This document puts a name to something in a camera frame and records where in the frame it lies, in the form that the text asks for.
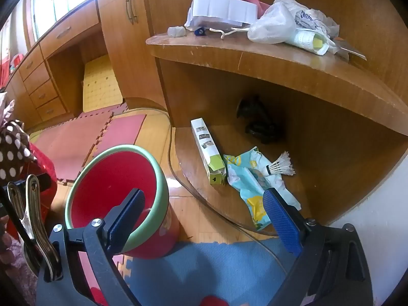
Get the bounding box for white plastic bag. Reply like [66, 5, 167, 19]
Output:
[271, 0, 340, 39]

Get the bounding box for metal spring clip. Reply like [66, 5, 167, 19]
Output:
[7, 174, 61, 281]

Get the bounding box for red bucket with green rim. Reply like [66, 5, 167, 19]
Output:
[65, 145, 181, 259]

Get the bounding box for mauve foam mat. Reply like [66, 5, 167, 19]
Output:
[84, 114, 147, 166]

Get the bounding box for red object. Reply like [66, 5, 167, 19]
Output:
[199, 295, 230, 306]

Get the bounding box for white plastic tray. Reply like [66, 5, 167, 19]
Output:
[185, 0, 258, 29]

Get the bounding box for grey card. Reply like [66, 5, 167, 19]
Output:
[331, 36, 368, 61]

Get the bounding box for wooden cabinet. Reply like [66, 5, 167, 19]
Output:
[97, 0, 168, 112]

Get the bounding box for light blue wet wipes packet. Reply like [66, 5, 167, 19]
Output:
[223, 147, 302, 232]

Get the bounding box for wooden corner shelf unit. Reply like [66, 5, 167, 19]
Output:
[140, 0, 408, 235]

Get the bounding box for yellow grid board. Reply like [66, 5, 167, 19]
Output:
[82, 54, 124, 113]

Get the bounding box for pink foam mat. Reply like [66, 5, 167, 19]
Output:
[30, 102, 128, 185]

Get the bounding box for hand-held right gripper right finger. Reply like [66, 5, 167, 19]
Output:
[263, 187, 368, 306]

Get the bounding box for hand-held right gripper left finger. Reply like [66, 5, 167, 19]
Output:
[44, 189, 146, 306]

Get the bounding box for fluffy mauve rug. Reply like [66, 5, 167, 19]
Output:
[0, 233, 39, 306]

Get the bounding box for long white carton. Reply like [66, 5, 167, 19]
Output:
[190, 118, 227, 186]

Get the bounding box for white paper slip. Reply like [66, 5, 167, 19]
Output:
[288, 29, 329, 55]

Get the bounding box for white shuttlecock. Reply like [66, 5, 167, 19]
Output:
[265, 151, 296, 177]

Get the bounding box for pink satin blanket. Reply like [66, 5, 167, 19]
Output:
[0, 92, 16, 128]

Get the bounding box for red boxes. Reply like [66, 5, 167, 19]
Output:
[0, 54, 20, 86]

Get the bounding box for black object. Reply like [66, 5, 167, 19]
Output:
[236, 95, 284, 144]

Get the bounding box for thin floor cable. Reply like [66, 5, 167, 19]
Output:
[167, 108, 287, 275]

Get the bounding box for blue clip with white string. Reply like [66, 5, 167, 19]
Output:
[194, 27, 252, 42]

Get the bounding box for black cable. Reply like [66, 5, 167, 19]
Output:
[0, 186, 43, 271]

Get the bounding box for wooden desk with drawers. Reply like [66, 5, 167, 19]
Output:
[6, 0, 110, 131]

